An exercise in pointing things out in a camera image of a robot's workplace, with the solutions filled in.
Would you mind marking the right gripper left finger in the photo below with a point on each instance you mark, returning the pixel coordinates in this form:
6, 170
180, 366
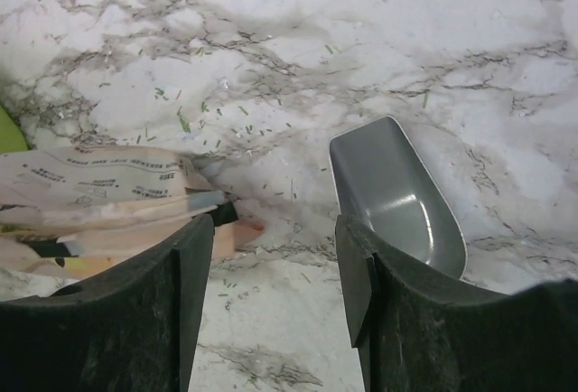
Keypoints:
133, 327

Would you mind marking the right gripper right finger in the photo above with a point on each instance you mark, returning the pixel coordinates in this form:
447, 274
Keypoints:
416, 329

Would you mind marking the beige cat litter bag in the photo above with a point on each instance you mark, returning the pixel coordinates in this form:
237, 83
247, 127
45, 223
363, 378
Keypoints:
73, 212

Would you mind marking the metal litter scoop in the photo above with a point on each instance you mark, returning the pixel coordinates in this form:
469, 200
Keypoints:
381, 180

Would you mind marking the pink litter box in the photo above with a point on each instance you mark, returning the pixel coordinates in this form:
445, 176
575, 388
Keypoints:
11, 137

